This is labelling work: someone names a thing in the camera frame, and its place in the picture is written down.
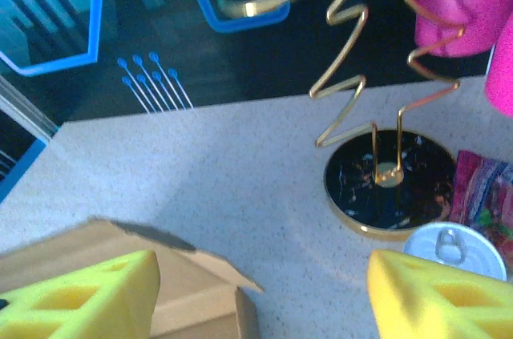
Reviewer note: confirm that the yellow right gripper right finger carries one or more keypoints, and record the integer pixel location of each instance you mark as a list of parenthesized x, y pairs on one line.
[(405, 303)]

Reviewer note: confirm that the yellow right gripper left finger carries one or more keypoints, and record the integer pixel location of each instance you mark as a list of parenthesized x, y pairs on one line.
[(92, 299)]

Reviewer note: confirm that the brown cardboard paper box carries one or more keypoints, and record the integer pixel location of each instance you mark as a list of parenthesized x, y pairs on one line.
[(192, 299)]

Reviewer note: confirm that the purple snack packet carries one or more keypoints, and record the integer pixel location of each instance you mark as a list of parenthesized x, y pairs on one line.
[(481, 186)]

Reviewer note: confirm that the aluminium frame post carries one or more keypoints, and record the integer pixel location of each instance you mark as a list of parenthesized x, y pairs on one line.
[(24, 110)]

